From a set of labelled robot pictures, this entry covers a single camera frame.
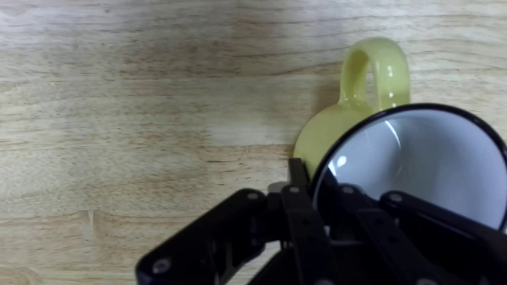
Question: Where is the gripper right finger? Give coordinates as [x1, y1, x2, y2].
[322, 169, 507, 285]

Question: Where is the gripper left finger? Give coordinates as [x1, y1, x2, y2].
[135, 158, 335, 285]

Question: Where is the yellow mug with black rim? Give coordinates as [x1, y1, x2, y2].
[294, 38, 507, 232]

